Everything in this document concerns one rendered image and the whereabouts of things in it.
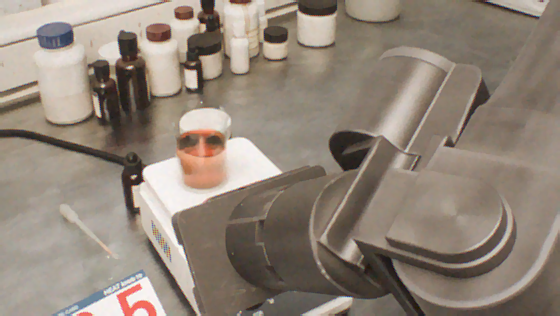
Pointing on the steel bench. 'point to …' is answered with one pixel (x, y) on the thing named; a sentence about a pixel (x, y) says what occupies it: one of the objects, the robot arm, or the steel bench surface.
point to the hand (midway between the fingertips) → (218, 241)
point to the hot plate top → (243, 151)
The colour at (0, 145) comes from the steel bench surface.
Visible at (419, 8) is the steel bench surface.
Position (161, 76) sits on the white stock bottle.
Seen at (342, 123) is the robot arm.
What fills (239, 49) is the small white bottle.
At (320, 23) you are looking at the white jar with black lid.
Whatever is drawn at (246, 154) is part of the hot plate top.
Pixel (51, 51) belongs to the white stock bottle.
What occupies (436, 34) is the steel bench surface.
